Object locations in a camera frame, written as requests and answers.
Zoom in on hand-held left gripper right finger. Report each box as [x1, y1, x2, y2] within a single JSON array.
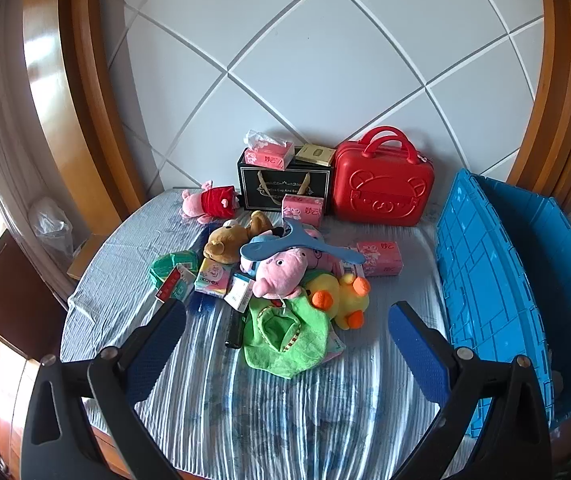
[[388, 301, 552, 480]]

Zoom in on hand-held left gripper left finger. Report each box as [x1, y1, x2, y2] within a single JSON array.
[[20, 299, 188, 480]]

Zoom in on white cardboard box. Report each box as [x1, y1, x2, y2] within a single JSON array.
[[224, 272, 257, 312]]

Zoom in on blue plastic crate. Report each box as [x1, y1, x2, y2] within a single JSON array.
[[435, 167, 571, 443]]

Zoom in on red and green medicine box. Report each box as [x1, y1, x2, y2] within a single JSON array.
[[156, 264, 197, 304]]

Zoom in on black comb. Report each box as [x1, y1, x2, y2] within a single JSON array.
[[224, 311, 244, 349]]

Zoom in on green plastic packet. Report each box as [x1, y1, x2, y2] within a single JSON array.
[[148, 250, 201, 302]]

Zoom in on yellow duck plush frog hood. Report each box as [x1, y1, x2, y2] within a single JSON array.
[[304, 269, 372, 332]]

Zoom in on pastel sanitary pad pack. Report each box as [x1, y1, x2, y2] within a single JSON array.
[[194, 258, 234, 297]]

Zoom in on brown cardboard box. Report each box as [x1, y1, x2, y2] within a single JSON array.
[[66, 232, 112, 281]]

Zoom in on brown bear plush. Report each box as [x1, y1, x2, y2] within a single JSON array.
[[202, 211, 273, 264]]

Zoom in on green frog plush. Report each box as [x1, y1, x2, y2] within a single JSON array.
[[242, 296, 332, 379]]

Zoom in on large pink pig plush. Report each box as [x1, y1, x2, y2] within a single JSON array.
[[245, 249, 316, 300]]

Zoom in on blue clothes hanger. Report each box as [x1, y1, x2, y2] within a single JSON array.
[[239, 219, 366, 266]]

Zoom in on pig plush in red dress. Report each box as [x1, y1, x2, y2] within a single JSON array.
[[180, 180, 242, 226]]

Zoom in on dark wooden nightstand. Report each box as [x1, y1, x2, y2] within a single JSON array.
[[0, 232, 68, 361]]

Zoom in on clear plastic bag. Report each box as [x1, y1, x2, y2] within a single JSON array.
[[28, 196, 75, 267]]

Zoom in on red bear-embossed suitcase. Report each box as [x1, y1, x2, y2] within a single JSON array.
[[332, 126, 436, 227]]

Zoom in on black gift box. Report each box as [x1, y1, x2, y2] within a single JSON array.
[[236, 147, 336, 212]]

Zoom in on gold flat box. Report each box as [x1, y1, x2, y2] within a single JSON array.
[[295, 143, 336, 167]]

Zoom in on opened pink tissue pack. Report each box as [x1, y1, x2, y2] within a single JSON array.
[[242, 130, 296, 170]]

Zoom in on wooden headboard frame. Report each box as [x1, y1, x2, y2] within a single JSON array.
[[20, 0, 147, 291], [508, 0, 571, 211]]

